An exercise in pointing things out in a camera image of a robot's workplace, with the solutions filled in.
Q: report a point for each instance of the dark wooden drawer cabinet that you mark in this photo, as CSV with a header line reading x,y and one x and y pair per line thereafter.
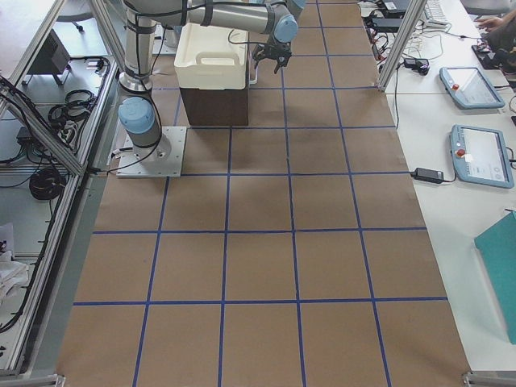
x,y
216,107

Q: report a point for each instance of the white foam tray box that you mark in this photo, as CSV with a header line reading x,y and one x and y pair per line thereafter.
x,y
211,57

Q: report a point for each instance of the aluminium frame post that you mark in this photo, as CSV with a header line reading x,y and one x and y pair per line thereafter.
x,y
412,15

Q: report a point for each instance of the teach pendant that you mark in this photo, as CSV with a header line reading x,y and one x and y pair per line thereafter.
x,y
479,156
470,89

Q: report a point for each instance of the upper teach pendant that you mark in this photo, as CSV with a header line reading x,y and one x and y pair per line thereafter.
x,y
470,89

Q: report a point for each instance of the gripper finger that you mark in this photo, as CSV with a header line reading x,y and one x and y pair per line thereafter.
x,y
258,55
281,62

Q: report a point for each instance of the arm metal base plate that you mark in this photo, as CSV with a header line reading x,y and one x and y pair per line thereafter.
x,y
165,161

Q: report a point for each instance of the person hand at desk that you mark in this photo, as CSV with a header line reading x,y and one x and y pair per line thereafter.
x,y
490,23

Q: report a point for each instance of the aluminium frame rail left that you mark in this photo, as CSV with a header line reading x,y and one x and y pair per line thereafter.
x,y
25,111

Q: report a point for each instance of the lower teach pendant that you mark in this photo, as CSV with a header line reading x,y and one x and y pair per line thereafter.
x,y
479,156

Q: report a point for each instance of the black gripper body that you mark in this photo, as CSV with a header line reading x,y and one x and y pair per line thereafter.
x,y
276,45

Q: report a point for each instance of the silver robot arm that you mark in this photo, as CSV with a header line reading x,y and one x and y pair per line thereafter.
x,y
138,113

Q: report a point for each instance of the black power adapter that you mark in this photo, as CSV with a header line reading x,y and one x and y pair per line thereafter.
x,y
427,175

